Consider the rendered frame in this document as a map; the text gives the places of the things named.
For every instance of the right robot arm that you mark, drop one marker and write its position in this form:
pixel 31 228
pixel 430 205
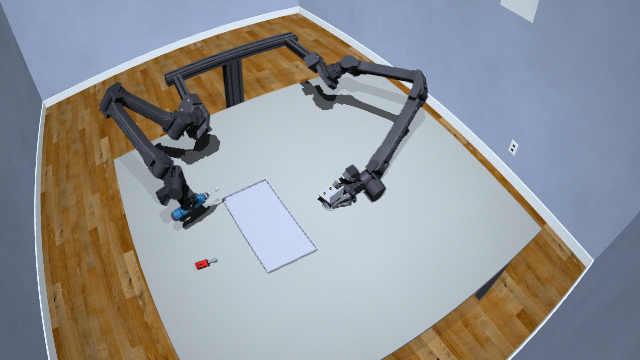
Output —
pixel 158 163

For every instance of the red-handled nut driver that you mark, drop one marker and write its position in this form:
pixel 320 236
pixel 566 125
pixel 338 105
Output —
pixel 204 263

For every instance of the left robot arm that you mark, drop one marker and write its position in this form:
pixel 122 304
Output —
pixel 356 67

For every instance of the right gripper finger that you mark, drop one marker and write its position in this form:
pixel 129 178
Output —
pixel 192 200

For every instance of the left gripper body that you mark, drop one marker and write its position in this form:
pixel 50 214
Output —
pixel 347 189

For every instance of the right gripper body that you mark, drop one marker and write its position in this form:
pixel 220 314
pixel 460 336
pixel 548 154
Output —
pixel 188 194

